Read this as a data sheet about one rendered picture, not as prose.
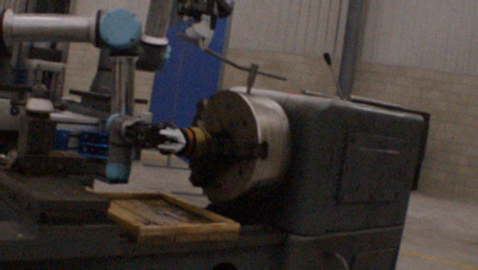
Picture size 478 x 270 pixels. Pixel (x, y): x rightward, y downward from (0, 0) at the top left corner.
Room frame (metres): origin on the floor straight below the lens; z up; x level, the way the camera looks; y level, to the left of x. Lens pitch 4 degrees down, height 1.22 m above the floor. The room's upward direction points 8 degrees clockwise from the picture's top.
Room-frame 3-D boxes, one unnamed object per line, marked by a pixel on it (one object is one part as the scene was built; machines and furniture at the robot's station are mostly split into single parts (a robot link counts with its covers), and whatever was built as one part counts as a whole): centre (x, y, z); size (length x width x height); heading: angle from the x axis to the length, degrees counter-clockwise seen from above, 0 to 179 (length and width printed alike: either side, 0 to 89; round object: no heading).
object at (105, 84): (2.08, 0.51, 1.21); 0.15 x 0.15 x 0.10
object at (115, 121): (1.64, 0.34, 1.08); 0.11 x 0.08 x 0.09; 40
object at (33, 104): (1.27, 0.48, 1.13); 0.08 x 0.08 x 0.03
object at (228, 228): (1.42, 0.19, 0.89); 0.36 x 0.30 x 0.04; 41
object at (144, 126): (1.51, 0.24, 1.08); 0.12 x 0.09 x 0.08; 40
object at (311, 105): (1.86, -0.29, 1.06); 0.59 x 0.48 x 0.39; 131
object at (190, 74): (8.47, 0.97, 1.18); 4.12 x 0.80 x 2.35; 20
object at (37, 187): (1.22, 0.44, 0.95); 0.43 x 0.17 x 0.05; 41
